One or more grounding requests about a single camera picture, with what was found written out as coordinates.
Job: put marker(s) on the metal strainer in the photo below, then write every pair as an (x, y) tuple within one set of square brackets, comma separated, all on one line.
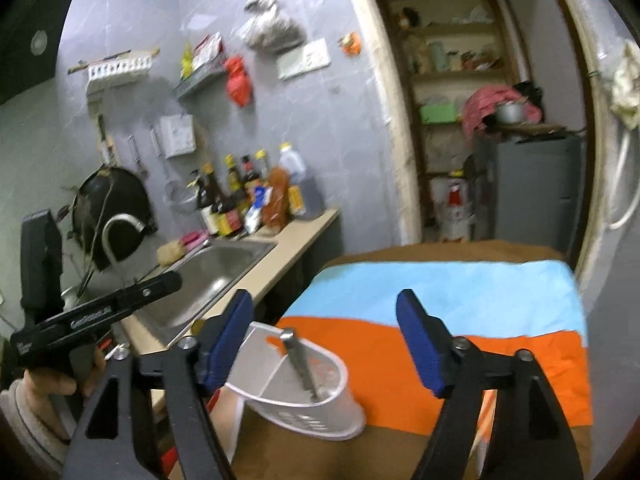
[(181, 197)]

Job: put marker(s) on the pink soap dish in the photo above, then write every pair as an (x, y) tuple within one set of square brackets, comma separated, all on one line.
[(195, 238)]

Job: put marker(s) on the yellow sponge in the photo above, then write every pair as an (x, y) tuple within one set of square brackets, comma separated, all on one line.
[(170, 252)]

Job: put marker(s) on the orange sauce pouch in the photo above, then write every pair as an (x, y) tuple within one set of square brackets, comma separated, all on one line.
[(279, 200)]

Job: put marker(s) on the orange blue brown tablecloth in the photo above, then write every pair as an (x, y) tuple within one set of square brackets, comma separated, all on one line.
[(400, 285)]

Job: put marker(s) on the white wall box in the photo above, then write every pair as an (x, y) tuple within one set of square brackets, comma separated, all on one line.
[(175, 135)]

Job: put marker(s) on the white wall rack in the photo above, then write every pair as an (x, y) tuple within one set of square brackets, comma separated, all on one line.
[(120, 67)]

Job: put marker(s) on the yellow packet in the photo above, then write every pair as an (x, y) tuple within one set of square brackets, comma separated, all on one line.
[(186, 62)]

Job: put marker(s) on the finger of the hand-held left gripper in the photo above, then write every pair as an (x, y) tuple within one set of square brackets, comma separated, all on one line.
[(150, 287)]

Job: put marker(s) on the metal pot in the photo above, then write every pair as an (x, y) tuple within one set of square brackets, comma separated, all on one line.
[(509, 112)]

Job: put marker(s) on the white rag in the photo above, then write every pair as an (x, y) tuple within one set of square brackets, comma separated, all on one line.
[(625, 80)]

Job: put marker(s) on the white plastic utensil holder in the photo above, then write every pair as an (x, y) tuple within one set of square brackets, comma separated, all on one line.
[(325, 410)]

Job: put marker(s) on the red plastic bag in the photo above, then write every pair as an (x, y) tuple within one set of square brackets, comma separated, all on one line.
[(238, 82)]

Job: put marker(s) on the grey cabinet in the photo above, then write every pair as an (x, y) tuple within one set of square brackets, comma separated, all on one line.
[(530, 190)]

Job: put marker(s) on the dark sauce bottle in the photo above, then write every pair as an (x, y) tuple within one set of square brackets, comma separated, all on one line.
[(249, 175), (207, 200), (232, 195), (261, 165)]

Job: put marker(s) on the wooden stick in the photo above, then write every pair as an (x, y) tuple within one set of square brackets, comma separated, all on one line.
[(115, 56)]

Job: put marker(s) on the white plastic bag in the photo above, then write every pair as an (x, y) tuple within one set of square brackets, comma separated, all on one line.
[(270, 25)]

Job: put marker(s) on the hanging metal utensil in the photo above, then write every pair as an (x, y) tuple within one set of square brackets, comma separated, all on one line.
[(134, 152)]

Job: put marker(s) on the person's left forearm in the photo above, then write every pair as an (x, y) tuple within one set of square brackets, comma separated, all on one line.
[(25, 422)]

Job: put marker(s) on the wooden shelf unit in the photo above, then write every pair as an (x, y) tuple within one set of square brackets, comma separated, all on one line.
[(400, 85)]

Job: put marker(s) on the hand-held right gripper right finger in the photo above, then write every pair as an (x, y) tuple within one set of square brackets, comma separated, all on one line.
[(417, 340)]

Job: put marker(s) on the stainless steel sink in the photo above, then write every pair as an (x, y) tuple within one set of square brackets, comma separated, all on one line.
[(200, 280)]

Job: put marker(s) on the blue white packet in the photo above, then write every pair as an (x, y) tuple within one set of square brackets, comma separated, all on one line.
[(257, 210)]

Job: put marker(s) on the green box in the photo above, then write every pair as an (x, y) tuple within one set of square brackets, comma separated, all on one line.
[(439, 113)]

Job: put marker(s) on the pink cloth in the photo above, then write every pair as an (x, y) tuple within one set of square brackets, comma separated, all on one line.
[(480, 105)]

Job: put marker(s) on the black range hood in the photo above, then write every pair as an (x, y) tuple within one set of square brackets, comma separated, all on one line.
[(30, 45)]

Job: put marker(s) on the black wok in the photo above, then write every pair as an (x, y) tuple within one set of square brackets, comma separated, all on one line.
[(120, 195)]

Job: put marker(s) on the white wall socket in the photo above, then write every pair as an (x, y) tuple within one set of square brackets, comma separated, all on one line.
[(305, 60)]

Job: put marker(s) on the grey wall shelf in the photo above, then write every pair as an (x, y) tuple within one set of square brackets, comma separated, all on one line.
[(200, 82)]

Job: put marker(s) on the person's left hand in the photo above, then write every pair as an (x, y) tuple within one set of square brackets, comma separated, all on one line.
[(47, 385)]

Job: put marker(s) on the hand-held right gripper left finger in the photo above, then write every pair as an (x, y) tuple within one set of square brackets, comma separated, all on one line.
[(232, 345)]

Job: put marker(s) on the red white packets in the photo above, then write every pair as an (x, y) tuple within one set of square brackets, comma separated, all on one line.
[(207, 52)]

